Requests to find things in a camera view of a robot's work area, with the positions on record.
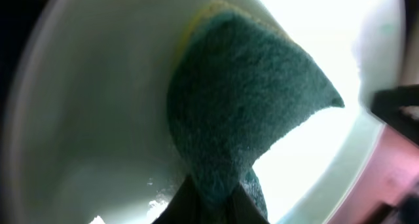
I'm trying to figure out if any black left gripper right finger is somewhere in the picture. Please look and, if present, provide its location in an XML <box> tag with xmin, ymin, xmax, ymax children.
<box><xmin>226</xmin><ymin>185</ymin><xmax>268</xmax><ymax>224</ymax></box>

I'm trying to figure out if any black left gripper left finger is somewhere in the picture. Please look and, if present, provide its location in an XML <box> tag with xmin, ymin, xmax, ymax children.
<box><xmin>153</xmin><ymin>175</ymin><xmax>208</xmax><ymax>224</ymax></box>

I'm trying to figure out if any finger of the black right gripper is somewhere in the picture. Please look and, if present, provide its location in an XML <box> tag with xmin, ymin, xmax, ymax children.
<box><xmin>371</xmin><ymin>84</ymin><xmax>418</xmax><ymax>145</ymax></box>

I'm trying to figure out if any mint green plate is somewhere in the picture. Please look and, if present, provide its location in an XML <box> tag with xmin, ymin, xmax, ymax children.
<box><xmin>3</xmin><ymin>0</ymin><xmax>404</xmax><ymax>223</ymax></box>

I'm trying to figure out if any green yellow sponge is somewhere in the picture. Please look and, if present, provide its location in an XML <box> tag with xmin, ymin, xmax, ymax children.
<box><xmin>167</xmin><ymin>0</ymin><xmax>344</xmax><ymax>217</ymax></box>

